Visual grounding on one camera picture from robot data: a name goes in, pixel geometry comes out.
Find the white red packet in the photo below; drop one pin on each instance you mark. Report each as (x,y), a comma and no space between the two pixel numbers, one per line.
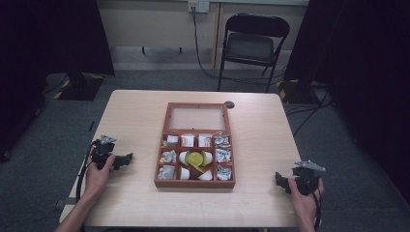
(187,140)
(204,140)

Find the wooden compartment box with lid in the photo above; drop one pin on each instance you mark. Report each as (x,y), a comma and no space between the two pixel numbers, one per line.
(195,161)

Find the black stand base striped tape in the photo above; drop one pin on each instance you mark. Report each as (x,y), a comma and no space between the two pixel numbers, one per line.
(298,92)
(79,87)

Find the person's left hand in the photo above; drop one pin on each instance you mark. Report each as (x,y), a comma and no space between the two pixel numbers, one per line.
(96,176)

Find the white wall socket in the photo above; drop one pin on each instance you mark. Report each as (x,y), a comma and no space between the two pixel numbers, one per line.
(198,6)

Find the grey table edge bracket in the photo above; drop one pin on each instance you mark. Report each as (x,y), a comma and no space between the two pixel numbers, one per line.
(64,202)

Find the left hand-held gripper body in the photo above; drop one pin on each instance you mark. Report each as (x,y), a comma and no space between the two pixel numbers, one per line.
(102,151)

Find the person's right hand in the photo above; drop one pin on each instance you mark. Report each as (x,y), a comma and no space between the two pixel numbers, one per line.
(303,203)

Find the dark brown scoop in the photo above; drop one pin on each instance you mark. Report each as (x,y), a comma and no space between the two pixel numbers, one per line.
(195,172)

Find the silver white packet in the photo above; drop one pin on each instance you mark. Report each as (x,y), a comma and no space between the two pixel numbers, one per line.
(166,172)
(168,156)
(171,140)

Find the silver colourful packet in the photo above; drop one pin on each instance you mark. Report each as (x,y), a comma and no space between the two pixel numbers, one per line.
(222,141)
(223,156)
(223,173)

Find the black curtain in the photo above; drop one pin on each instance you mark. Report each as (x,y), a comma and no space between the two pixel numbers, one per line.
(364,80)
(48,48)

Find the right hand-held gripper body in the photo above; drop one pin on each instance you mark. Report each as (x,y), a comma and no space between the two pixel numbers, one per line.
(306,178)

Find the small white cup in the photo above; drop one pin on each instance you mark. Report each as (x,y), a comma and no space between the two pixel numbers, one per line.
(206,175)
(184,173)
(208,158)
(182,157)

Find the black folding chair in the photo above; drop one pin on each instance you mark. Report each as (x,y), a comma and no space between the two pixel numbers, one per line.
(251,48)

